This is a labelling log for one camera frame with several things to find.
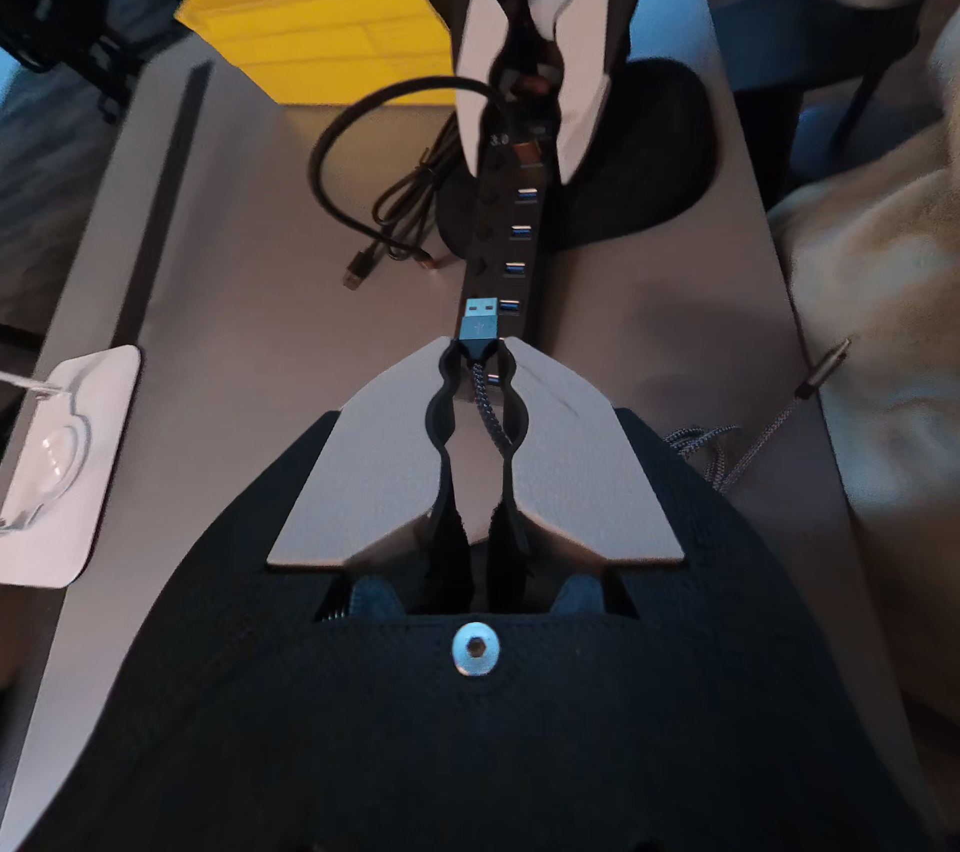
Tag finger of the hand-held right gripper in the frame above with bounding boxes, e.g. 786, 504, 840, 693
553, 0, 613, 184
456, 0, 514, 177

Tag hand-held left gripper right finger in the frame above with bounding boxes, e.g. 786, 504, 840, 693
487, 336, 685, 609

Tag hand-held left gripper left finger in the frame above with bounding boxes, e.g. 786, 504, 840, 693
267, 336, 474, 613

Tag grey braided usb cable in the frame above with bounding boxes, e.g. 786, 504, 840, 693
448, 296, 852, 493

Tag black multi-port usb hub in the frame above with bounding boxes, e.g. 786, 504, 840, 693
454, 61, 562, 354

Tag black round pad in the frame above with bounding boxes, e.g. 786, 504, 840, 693
435, 57, 717, 255

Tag yellow box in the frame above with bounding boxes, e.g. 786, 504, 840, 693
174, 0, 459, 108

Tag dark side table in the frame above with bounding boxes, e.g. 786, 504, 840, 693
693, 0, 927, 152

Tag clear plastic blister package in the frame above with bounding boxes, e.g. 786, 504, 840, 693
0, 344, 142, 589

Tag beige blanket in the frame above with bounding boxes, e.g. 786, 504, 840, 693
766, 0, 960, 741

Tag black office chair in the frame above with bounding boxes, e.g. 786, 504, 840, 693
0, 0, 249, 122

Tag thin black cable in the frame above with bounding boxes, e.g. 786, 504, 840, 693
372, 113, 462, 272

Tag thick black cable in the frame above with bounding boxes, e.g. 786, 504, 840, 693
309, 76, 513, 291

